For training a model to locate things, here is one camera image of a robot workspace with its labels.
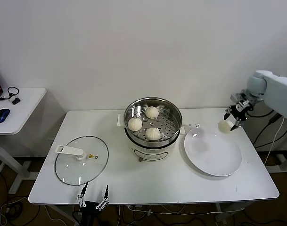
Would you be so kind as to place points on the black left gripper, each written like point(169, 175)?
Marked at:
point(89, 206)

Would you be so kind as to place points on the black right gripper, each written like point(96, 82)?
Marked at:
point(240, 113)

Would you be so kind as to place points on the white steamed baozi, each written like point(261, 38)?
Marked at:
point(135, 124)
point(224, 126)
point(152, 112)
point(153, 133)

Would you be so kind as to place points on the blue computer mouse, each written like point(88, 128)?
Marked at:
point(1, 115)

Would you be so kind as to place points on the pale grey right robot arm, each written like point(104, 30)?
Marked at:
point(277, 94)

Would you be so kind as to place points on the steel perforated steamer basket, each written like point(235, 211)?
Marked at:
point(168, 127)

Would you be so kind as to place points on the white round plate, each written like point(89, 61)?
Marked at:
point(209, 155)

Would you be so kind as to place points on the white electric cooker base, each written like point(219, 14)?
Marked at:
point(152, 151)

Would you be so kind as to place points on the white side table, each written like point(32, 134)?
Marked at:
point(27, 106)

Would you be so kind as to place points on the small black device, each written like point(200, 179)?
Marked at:
point(16, 101)

